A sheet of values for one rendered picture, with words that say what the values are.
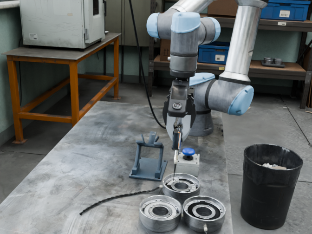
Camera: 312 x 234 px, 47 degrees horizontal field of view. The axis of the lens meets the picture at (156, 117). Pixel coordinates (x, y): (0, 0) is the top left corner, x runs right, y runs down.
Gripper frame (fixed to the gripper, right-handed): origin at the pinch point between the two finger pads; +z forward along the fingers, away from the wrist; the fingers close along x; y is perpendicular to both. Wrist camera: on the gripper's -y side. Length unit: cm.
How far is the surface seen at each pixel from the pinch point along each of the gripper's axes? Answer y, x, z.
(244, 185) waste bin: 97, -32, 70
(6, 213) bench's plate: -28.3, 39.0, 12.9
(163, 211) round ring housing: -20.0, 0.4, 11.6
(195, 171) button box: 1.6, -5.9, 11.0
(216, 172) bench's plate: 6.2, -12.3, 13.2
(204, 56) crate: 336, 7, 41
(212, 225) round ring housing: -24.3, -12.1, 10.4
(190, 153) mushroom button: 3.2, -3.8, 6.0
